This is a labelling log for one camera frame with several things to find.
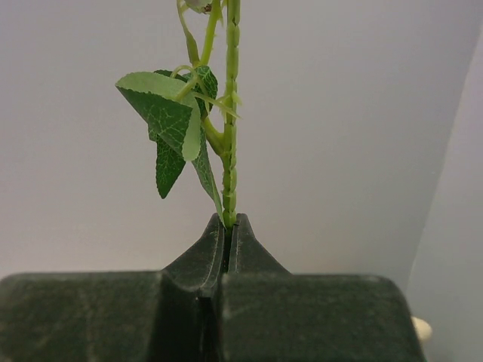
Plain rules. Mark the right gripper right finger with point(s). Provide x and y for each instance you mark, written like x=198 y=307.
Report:
x=270 y=314

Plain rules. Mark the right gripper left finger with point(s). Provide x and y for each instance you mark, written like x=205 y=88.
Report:
x=153 y=315

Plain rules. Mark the white rose stem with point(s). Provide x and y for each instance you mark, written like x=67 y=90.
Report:
x=186 y=117

